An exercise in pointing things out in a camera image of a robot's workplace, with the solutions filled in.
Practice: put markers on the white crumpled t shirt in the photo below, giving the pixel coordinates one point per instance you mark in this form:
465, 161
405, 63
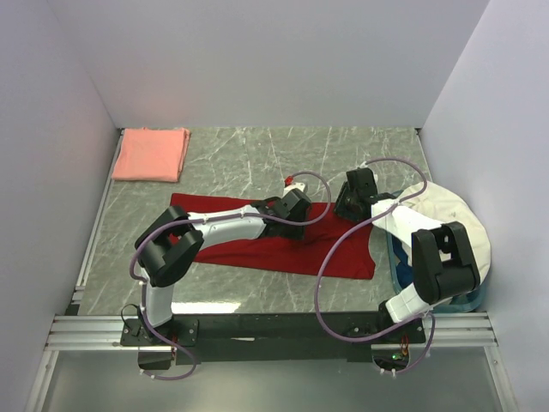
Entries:
440, 204

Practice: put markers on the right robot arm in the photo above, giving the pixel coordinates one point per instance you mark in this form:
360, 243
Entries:
443, 262

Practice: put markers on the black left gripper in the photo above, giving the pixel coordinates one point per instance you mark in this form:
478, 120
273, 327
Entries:
297, 233

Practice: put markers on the black base beam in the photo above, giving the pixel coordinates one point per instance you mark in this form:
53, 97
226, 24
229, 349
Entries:
270, 336

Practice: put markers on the red t shirt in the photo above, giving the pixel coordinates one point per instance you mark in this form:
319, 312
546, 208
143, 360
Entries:
352, 260

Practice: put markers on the folded pink t shirt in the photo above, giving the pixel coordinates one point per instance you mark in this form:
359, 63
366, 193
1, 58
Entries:
151, 155

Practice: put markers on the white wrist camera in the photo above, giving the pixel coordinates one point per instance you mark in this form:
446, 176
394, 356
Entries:
290, 183
365, 165

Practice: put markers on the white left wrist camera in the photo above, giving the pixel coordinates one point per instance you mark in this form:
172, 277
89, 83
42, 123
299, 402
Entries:
290, 183

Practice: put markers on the blue t shirt in basket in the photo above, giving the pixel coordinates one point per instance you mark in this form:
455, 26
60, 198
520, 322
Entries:
404, 270

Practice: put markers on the blue plastic basket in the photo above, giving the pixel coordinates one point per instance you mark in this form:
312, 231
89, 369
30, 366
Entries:
461, 303

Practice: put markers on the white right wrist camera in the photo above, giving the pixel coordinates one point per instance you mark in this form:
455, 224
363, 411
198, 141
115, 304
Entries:
365, 165

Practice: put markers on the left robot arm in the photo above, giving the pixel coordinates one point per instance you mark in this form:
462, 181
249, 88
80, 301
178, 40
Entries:
177, 238

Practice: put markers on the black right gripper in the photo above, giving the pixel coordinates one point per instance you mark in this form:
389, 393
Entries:
340, 208

